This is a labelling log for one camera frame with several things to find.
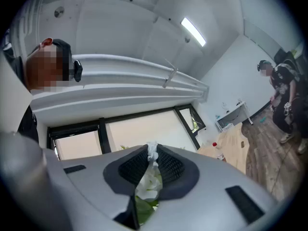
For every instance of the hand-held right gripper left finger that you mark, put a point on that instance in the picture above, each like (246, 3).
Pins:
(91, 189)

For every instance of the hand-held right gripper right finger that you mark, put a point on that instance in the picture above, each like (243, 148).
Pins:
(207, 201)

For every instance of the white flower bouquet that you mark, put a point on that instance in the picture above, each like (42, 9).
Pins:
(149, 184)

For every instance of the red-capped plastic bottle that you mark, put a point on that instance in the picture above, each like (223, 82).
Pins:
(219, 153)

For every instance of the person's black clothing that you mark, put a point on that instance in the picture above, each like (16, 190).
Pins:
(28, 126)

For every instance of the white desk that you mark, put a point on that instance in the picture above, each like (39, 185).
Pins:
(232, 115)

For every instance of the teal object on floor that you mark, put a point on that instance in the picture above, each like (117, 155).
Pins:
(262, 119)

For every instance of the person's head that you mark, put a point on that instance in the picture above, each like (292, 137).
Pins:
(45, 66)

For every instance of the ceiling light panel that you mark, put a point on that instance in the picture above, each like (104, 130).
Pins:
(193, 30)

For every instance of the round ceiling vent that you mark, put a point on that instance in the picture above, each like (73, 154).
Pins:
(59, 11)

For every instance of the black window frame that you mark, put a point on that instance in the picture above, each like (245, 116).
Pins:
(102, 133)

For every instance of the black head-mounted camera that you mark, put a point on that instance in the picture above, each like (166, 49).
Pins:
(78, 70)

